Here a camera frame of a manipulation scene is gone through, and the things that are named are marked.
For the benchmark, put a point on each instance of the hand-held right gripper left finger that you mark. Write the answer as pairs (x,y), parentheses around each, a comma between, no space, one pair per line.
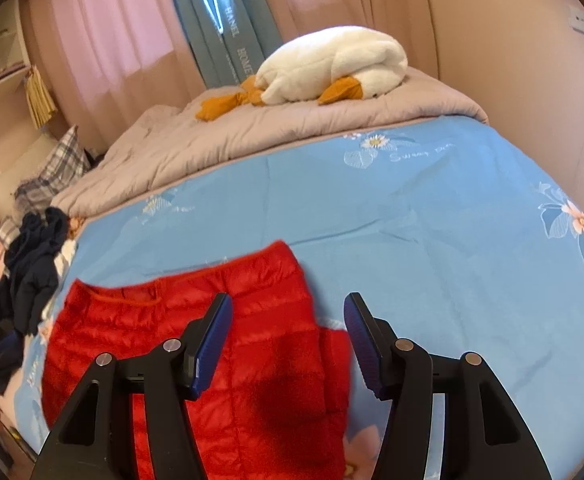
(211,347)

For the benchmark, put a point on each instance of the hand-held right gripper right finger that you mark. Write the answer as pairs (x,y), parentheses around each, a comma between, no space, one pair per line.
(361,347)

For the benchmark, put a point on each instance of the red down jacket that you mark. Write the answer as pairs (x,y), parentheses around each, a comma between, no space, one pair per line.
(272,385)

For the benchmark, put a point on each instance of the pile of dark navy clothes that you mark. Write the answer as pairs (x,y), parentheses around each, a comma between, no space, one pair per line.
(31,265)

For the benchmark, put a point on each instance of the blue floral bedsheet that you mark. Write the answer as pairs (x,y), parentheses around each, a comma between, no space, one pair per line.
(422,235)

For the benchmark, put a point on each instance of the small orange cloth item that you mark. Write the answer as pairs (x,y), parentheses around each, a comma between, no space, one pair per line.
(74,223)

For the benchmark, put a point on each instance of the grey quilt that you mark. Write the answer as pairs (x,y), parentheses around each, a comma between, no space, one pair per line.
(196,150)

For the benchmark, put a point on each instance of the plaid pillow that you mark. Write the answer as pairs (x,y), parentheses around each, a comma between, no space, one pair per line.
(64,160)

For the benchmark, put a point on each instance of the yellow tassel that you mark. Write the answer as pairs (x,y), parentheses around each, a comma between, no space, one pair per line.
(39,102)

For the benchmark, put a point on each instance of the white goose plush toy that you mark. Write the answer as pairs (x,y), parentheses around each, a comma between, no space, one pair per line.
(332,55)

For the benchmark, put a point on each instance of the teal curtain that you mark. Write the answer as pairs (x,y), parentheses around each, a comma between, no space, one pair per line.
(231,35)

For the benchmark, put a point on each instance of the white wall outlet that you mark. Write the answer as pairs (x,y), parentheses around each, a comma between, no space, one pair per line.
(580,18)

